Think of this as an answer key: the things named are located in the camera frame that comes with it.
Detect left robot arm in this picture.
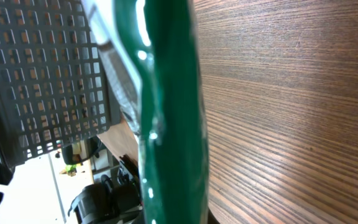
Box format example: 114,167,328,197
68,175,145,224

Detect grey plastic shopping basket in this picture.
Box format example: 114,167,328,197
0,0,121,168

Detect green 3M package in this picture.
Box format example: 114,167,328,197
83,0,210,223

